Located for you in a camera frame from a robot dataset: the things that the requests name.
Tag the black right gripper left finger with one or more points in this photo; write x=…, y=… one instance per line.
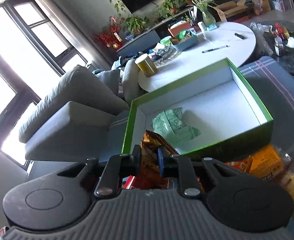
x=118, y=167

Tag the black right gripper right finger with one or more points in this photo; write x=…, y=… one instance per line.
x=180, y=168

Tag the brown gold snack bag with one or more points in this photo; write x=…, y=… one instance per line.
x=149, y=175

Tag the green snack bag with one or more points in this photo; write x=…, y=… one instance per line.
x=170, y=126

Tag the grey sofa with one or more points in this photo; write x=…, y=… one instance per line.
x=80, y=118

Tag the green cardboard box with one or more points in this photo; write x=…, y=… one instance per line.
x=219, y=102

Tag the orange snack pack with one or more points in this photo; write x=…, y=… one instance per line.
x=265, y=164

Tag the yellow tin can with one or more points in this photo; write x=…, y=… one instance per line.
x=146, y=65

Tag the blue plastic tray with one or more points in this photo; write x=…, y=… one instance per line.
x=184, y=40

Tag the red berry decoration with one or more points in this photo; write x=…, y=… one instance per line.
x=110, y=36

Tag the black pen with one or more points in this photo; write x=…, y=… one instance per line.
x=213, y=49

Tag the white round coffee table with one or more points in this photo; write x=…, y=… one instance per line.
x=230, y=40

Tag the potted green plant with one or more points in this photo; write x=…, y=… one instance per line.
x=135, y=24

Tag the black marker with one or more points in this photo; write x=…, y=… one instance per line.
x=240, y=36

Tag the glass vase with plant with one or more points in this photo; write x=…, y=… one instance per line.
x=208, y=19

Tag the open cardboard box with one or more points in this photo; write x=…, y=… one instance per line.
x=232, y=11

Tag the grey tv cabinet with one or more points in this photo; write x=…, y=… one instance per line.
x=154, y=34

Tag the dark round side table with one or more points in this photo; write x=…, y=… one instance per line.
x=287, y=59

